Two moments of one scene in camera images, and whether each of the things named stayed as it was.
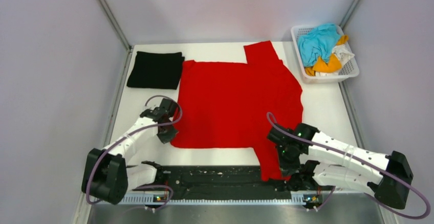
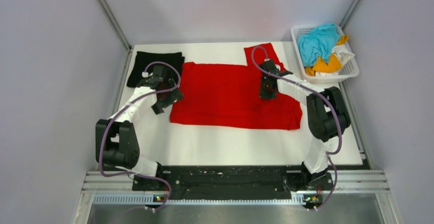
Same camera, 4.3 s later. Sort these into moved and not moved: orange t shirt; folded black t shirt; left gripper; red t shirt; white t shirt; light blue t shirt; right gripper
Moved: right gripper; red t shirt; left gripper
Not moved: white t shirt; orange t shirt; folded black t shirt; light blue t shirt
